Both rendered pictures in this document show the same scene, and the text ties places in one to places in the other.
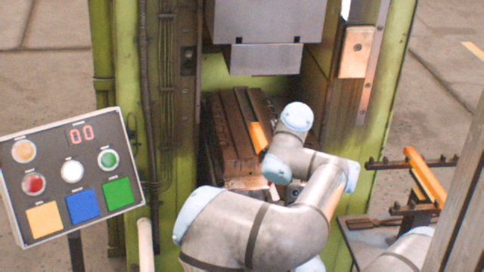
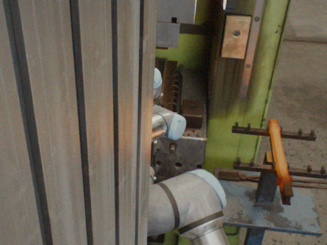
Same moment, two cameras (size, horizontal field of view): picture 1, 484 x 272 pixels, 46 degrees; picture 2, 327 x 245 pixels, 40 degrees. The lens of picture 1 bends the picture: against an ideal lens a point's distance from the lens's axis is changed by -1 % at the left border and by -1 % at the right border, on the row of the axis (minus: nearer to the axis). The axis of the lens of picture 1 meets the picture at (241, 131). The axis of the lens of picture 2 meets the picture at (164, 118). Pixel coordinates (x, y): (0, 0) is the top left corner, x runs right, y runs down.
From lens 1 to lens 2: 0.49 m
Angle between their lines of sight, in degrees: 12
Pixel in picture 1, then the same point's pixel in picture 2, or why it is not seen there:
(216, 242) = not seen: hidden behind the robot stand
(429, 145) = not seen: outside the picture
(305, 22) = (180, 6)
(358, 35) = (236, 23)
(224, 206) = not seen: hidden behind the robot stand
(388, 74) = (266, 58)
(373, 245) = (233, 194)
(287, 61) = (167, 37)
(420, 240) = (189, 177)
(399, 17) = (274, 10)
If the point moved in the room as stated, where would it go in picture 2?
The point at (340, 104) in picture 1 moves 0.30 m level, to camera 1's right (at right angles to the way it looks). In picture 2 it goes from (225, 79) to (300, 93)
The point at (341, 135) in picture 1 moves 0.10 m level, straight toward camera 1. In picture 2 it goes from (227, 104) to (217, 116)
